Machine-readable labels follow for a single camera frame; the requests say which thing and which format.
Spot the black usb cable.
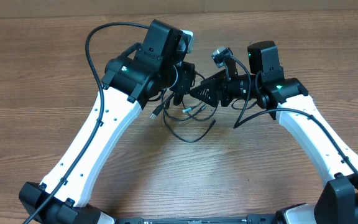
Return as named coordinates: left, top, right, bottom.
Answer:
left=149, top=71, right=220, bottom=144

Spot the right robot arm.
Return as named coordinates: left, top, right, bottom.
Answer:
left=190, top=40, right=358, bottom=223

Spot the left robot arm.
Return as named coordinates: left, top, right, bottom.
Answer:
left=19, top=20, right=195, bottom=224

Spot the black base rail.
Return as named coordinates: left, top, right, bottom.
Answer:
left=116, top=214, right=280, bottom=224

